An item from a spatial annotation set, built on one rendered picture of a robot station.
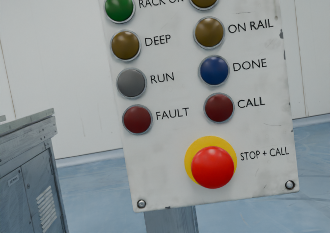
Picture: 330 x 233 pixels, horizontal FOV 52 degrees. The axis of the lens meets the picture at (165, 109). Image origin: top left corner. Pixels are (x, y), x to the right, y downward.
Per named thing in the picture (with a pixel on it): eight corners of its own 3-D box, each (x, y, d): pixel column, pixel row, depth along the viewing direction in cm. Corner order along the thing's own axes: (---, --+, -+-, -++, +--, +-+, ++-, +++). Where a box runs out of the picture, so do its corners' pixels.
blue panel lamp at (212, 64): (231, 83, 32) (227, 53, 31) (202, 87, 32) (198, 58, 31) (230, 82, 32) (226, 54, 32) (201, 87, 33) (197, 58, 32)
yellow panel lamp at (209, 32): (226, 44, 31) (222, 14, 31) (196, 49, 31) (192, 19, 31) (225, 45, 32) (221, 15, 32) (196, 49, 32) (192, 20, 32)
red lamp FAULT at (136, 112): (152, 132, 32) (148, 104, 32) (124, 136, 33) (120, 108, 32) (153, 131, 33) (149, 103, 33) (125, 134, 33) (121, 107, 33)
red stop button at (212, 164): (238, 188, 31) (233, 145, 30) (194, 194, 31) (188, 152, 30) (230, 173, 35) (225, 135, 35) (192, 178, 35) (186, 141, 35)
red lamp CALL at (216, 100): (235, 120, 32) (232, 92, 32) (206, 125, 32) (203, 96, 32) (234, 119, 33) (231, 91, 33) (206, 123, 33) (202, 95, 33)
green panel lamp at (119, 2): (135, 18, 31) (130, -12, 31) (106, 23, 31) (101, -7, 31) (136, 19, 32) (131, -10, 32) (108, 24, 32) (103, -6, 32)
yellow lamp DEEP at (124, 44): (141, 57, 32) (136, 28, 31) (112, 62, 32) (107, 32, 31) (142, 58, 32) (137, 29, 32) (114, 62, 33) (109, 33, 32)
